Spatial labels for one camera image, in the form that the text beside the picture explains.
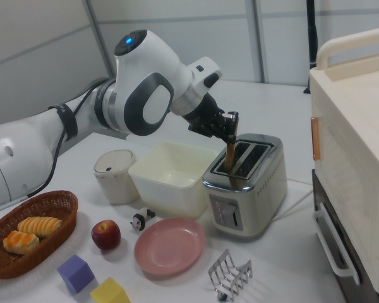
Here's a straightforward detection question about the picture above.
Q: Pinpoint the striped long bread roll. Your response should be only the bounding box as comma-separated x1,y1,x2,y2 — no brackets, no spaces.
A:
17,216,64,239

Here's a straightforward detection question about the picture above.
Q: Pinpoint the yellow foam cube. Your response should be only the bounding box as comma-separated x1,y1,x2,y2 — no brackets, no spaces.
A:
90,276,130,303

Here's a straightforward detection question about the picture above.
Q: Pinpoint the panda figurine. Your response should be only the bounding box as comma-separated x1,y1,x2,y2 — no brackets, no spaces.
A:
129,207,157,233

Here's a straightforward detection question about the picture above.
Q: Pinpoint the brown wicker basket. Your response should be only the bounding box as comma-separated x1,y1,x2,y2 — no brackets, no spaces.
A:
0,189,79,280

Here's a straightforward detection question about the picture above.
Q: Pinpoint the cream and chrome toaster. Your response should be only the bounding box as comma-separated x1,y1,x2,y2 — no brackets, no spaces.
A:
202,133,288,242

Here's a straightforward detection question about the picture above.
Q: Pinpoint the cream toy oven cabinet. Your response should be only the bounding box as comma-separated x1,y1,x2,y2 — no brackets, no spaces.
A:
308,27,379,299

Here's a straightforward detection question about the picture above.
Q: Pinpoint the red apple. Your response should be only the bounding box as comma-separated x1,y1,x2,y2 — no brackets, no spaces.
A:
91,219,121,251

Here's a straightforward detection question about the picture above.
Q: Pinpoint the white toaster power cable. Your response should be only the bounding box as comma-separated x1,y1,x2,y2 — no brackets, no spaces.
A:
270,188,313,222

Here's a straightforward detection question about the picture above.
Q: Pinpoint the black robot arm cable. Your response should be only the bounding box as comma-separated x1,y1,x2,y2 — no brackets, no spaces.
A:
0,85,99,216

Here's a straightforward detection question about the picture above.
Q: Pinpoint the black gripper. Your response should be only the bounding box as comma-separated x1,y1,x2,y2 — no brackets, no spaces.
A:
179,94,241,145

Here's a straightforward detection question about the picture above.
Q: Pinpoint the brown bread slice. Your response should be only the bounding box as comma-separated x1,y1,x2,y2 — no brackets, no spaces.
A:
224,138,238,173

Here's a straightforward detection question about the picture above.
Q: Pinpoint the small white lidded bin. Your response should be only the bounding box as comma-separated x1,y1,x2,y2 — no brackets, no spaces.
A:
93,149,140,205

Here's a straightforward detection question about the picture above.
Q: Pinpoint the metal toast rack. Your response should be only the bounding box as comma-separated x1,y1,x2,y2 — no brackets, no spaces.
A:
207,248,253,302

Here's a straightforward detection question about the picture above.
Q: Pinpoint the orange glazed bread roll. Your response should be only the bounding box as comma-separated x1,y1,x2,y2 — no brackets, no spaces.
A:
3,230,40,255

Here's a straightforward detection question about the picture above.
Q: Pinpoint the black camera stand pole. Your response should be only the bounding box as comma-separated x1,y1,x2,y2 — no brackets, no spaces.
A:
304,0,319,95

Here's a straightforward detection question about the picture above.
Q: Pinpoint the white plastic storage box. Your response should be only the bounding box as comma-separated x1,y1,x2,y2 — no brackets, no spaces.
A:
128,141,219,220

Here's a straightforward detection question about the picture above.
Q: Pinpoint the purple foam cube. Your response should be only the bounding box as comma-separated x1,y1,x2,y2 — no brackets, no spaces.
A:
56,254,96,295

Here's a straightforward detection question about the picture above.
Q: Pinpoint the pink plate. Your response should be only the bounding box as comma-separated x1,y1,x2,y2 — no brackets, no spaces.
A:
133,217,207,275

